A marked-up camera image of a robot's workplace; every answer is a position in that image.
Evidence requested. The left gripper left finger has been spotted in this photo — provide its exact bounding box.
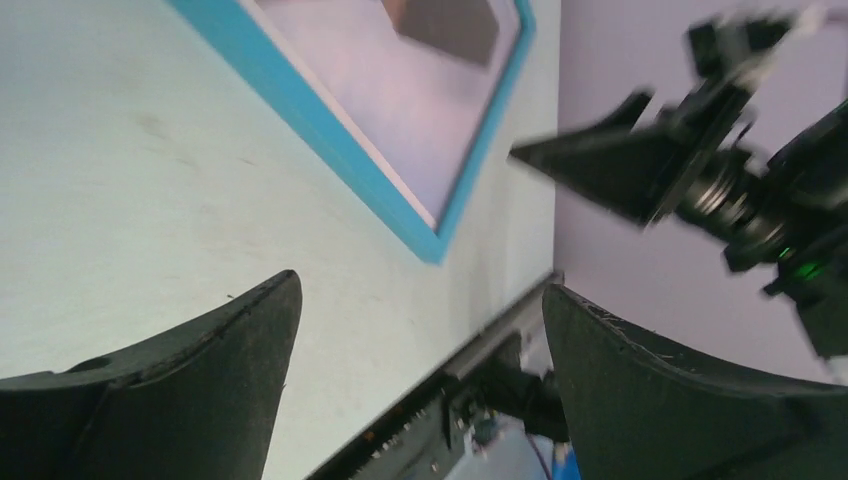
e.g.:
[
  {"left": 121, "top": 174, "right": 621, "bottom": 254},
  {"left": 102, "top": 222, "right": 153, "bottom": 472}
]
[{"left": 1, "top": 270, "right": 302, "bottom": 479}]

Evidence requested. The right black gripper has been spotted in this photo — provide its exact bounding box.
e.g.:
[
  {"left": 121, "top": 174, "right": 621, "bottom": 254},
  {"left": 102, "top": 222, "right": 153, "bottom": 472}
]
[{"left": 508, "top": 13, "right": 848, "bottom": 299}]

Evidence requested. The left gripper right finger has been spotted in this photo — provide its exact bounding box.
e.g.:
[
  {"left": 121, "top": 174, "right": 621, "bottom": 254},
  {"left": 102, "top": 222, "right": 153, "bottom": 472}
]
[{"left": 542, "top": 285, "right": 847, "bottom": 480}]

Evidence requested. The wooden picture frame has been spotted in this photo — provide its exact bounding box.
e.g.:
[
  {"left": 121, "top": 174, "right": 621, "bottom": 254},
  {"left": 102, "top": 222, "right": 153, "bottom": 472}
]
[{"left": 174, "top": 1, "right": 536, "bottom": 264}]

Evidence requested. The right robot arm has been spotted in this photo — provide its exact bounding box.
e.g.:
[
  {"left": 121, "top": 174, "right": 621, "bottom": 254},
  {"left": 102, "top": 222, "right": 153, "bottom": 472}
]
[{"left": 510, "top": 8, "right": 847, "bottom": 359}]

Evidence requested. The aluminium mounting profile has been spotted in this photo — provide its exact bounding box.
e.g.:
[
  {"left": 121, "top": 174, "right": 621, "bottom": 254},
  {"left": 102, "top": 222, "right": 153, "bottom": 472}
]
[{"left": 438, "top": 270, "right": 564, "bottom": 380}]

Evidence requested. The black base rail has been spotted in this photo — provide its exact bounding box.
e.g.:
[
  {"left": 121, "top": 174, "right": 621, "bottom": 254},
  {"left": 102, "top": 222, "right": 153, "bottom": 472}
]
[{"left": 310, "top": 333, "right": 570, "bottom": 479}]

